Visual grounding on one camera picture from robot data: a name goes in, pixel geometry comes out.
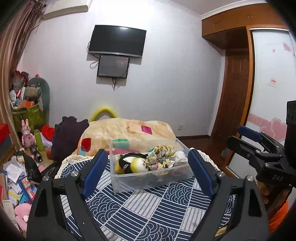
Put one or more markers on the red box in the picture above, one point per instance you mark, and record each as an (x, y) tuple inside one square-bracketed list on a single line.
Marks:
[(4, 132)]

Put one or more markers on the wooden overhead cabinet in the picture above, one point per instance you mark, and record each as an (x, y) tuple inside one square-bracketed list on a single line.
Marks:
[(228, 29)]

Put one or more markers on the white air conditioner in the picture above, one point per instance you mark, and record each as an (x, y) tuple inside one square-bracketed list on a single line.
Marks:
[(55, 9)]

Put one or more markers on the small black wall monitor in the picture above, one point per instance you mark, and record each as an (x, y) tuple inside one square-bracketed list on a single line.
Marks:
[(113, 66)]

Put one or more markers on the green bottle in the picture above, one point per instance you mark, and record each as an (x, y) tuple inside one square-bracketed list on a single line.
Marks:
[(39, 142)]

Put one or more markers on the white wardrobe sliding door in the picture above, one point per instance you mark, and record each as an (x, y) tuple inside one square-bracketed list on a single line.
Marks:
[(274, 81)]

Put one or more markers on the beige fleece blanket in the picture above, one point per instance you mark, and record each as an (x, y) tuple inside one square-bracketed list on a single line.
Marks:
[(100, 133)]

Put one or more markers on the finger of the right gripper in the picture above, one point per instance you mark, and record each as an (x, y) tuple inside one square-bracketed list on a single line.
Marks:
[(252, 134), (246, 150)]

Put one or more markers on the grey green plush toy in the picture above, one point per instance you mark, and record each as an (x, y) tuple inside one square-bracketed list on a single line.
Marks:
[(38, 90)]

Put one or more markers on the black and white cloth bag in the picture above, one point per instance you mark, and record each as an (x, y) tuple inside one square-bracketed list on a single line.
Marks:
[(122, 165)]

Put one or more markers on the black wall television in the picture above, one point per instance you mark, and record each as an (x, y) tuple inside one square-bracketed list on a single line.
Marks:
[(117, 40)]

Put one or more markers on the clear plastic storage box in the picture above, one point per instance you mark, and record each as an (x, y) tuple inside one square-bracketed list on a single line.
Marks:
[(151, 179)]

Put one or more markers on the blue patterned tablecloth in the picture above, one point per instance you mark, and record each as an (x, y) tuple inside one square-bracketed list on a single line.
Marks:
[(170, 212)]

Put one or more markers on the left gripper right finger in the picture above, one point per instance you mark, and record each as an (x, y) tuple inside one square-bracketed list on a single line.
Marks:
[(217, 187)]

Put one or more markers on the striped red gold curtain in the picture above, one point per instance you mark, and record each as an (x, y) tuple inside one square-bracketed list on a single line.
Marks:
[(17, 22)]

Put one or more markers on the person's right hand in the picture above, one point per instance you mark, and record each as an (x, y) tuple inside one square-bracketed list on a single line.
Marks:
[(273, 197)]

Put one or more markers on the floral patterned scrunchie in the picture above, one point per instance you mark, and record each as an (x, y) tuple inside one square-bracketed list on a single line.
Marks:
[(160, 157)]

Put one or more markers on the red plush item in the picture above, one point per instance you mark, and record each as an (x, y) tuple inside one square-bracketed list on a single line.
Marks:
[(48, 132)]

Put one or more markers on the brown wooden door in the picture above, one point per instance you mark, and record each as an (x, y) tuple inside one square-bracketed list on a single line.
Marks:
[(233, 95)]

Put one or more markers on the pink rabbit figure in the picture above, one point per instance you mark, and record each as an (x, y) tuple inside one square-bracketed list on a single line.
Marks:
[(28, 139)]

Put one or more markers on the yellow round plush toy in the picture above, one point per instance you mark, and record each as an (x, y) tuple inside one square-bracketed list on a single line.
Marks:
[(139, 165)]

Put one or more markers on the green cardboard box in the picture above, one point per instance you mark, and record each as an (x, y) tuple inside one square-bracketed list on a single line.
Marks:
[(36, 118)]

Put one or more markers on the dark purple clothing pile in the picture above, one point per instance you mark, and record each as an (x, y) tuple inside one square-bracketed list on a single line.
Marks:
[(66, 137)]

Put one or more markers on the white sock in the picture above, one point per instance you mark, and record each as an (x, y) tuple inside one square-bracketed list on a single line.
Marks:
[(179, 156)]

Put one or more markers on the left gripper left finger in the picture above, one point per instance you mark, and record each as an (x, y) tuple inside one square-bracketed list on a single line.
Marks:
[(78, 186)]

